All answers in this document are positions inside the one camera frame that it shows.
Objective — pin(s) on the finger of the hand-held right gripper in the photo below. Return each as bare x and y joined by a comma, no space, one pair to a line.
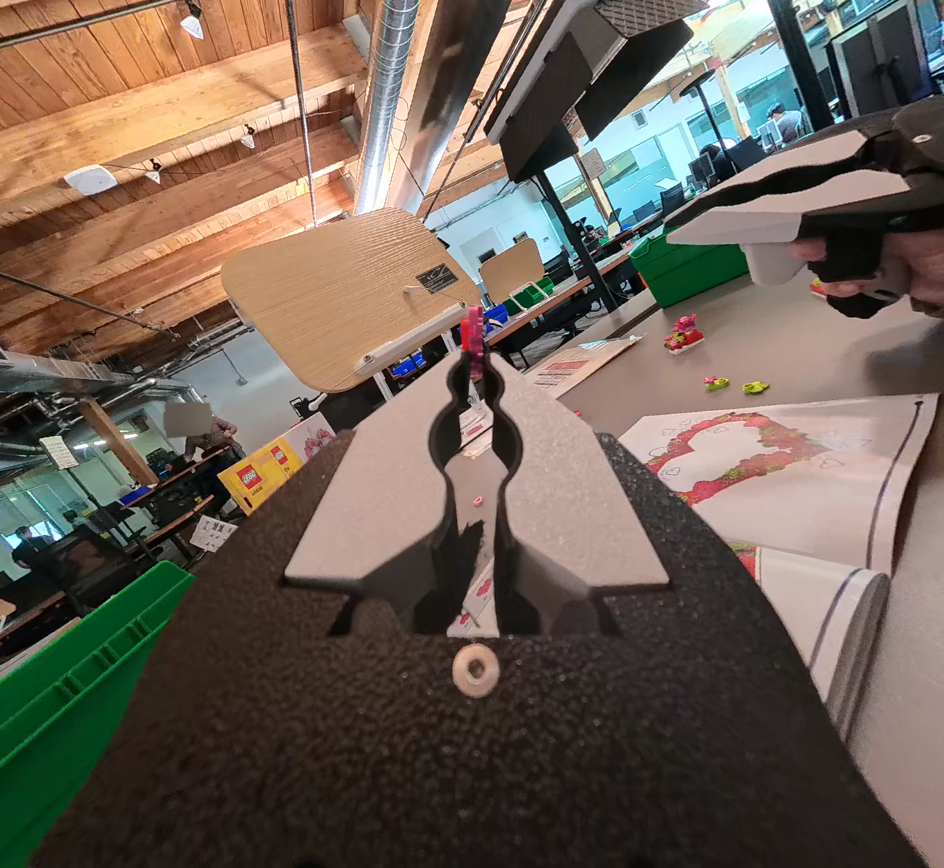
796,160
737,228

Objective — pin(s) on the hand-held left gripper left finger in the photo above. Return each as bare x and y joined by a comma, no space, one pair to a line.
369,499

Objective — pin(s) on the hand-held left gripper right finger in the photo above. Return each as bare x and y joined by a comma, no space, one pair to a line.
582,507

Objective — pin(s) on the small pink red lego assembly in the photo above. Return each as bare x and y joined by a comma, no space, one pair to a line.
682,337

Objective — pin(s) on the small pink green lego piece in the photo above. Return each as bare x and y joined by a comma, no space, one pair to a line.
715,383

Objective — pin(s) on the small lime green lego piece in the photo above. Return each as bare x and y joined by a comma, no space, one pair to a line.
755,388

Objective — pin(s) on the person's right hand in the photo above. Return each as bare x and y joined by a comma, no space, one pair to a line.
922,271

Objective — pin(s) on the green plastic bin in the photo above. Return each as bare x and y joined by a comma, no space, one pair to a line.
686,272
44,720

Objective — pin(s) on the white flower print box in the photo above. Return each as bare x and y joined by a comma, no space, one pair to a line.
310,437

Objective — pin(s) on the computer monitor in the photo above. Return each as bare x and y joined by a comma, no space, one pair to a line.
885,57

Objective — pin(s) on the yellow cardboard box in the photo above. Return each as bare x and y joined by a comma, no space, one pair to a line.
254,481

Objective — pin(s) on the white flower print sheet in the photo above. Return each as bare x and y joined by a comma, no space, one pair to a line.
481,591

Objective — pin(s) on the white sheet with red print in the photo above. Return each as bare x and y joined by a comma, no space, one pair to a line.
582,367

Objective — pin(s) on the black steel column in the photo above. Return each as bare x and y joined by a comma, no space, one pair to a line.
785,20

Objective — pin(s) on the white paper sign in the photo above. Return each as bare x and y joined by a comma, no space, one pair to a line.
214,533
59,452

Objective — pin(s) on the large wooden board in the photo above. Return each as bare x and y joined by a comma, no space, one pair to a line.
332,293

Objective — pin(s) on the small wooden board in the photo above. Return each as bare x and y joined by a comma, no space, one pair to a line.
512,267

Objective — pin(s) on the black and white hanging device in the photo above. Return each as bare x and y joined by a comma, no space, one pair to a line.
560,79

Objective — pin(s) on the white heart print paper sheet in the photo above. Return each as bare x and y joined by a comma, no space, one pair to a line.
848,470

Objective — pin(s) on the curled white paper sheet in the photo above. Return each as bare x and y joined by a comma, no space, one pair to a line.
826,625

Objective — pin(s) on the black office chair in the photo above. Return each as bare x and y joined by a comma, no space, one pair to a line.
96,566

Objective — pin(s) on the grey steel beam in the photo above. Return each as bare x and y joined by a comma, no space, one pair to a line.
464,49

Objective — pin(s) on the white ceiling spotlight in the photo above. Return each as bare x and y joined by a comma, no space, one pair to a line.
193,21
248,138
153,173

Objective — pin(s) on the white ceiling access point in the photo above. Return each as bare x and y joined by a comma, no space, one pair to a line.
90,179

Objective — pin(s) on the silver ventilation duct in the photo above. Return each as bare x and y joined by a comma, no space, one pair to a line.
394,57

